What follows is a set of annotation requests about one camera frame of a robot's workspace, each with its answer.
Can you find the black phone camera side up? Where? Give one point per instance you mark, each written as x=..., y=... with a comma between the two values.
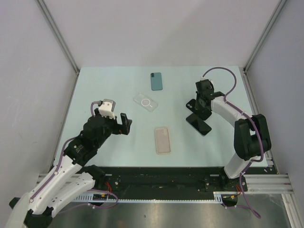
x=190, y=105

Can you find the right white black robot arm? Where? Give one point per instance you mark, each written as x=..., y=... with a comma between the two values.
x=251, y=134

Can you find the beige phone case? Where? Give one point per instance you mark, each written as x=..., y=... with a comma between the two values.
x=162, y=141

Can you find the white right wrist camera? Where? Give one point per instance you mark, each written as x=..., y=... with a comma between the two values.
x=202, y=78

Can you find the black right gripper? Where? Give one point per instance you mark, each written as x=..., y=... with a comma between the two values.
x=198, y=106

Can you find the black phone screen up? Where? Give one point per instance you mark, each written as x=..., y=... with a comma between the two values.
x=198, y=124

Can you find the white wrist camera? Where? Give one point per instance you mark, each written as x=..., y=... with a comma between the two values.
x=106, y=109
x=202, y=78

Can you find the left aluminium corner post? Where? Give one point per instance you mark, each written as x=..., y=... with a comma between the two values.
x=46, y=13

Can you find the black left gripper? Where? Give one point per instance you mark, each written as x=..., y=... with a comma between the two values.
x=123, y=128

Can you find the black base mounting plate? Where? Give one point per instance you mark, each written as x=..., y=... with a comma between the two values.
x=169, y=183

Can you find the aluminium frame rail front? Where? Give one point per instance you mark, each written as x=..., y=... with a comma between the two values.
x=268, y=184

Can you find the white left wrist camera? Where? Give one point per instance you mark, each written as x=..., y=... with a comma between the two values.
x=106, y=109

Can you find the teal blue phone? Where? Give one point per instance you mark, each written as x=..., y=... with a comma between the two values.
x=156, y=81

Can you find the right aluminium corner post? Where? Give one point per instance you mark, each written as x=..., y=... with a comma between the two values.
x=266, y=32

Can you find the clear magsafe phone case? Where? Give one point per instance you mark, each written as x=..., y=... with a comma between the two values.
x=146, y=102

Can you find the aluminium corner post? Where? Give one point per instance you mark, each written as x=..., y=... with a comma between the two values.
x=46, y=13
x=266, y=32

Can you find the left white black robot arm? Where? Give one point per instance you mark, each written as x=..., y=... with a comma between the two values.
x=70, y=177

